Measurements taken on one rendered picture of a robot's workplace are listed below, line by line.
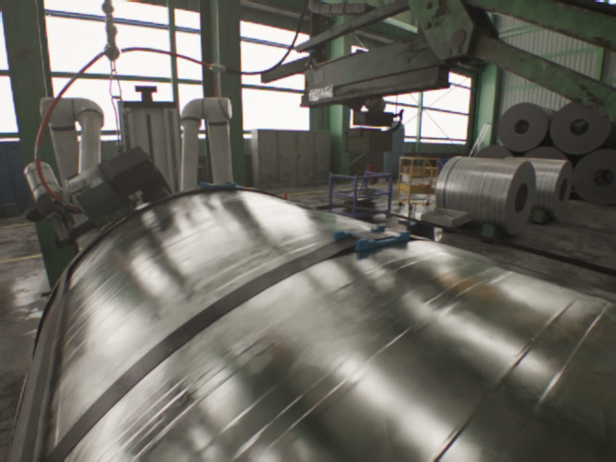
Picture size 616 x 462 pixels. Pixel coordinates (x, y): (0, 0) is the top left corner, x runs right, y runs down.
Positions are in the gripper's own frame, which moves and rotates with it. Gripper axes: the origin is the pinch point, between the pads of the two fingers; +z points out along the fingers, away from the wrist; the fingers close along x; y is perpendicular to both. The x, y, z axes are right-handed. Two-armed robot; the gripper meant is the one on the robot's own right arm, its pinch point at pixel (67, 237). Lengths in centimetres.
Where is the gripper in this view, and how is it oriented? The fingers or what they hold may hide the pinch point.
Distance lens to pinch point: 123.8
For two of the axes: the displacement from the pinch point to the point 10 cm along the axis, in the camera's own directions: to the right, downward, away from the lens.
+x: -1.0, 4.1, 9.1
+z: 6.1, 7.5, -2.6
